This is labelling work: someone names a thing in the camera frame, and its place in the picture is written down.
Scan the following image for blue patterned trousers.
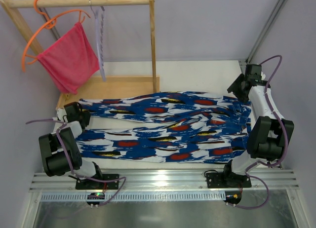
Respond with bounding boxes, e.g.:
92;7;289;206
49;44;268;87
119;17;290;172
76;91;252;164

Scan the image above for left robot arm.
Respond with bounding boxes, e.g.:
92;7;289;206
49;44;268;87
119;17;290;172
39;102;103;190

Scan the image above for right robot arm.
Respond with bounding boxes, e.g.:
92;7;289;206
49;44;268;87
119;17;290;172
220;64;294;188

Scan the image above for orange plastic hanger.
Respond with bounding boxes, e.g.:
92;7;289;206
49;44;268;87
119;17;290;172
21;0;91;73

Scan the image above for lilac plastic hanger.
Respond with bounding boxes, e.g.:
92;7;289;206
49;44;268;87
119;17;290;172
89;0;106;82

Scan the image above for wooden clothes rack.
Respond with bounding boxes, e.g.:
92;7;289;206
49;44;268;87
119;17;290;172
0;0;159;108

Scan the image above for pink cloth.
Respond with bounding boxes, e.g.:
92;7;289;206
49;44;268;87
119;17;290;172
37;22;99;94

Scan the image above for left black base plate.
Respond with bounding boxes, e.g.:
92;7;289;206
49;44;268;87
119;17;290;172
75;174;119;190

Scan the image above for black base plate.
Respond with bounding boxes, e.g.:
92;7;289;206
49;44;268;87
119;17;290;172
204;171;252;189
75;174;119;190

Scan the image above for slotted cable duct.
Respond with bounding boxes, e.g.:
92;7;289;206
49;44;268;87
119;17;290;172
40;190;226;202

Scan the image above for aluminium corner frame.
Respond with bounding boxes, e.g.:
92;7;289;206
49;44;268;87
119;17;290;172
238;0;294;169

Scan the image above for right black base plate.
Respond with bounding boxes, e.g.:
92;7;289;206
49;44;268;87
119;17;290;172
204;171;252;189

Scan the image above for aluminium mounting rail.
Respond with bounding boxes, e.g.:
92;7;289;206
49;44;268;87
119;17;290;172
29;168;299;192

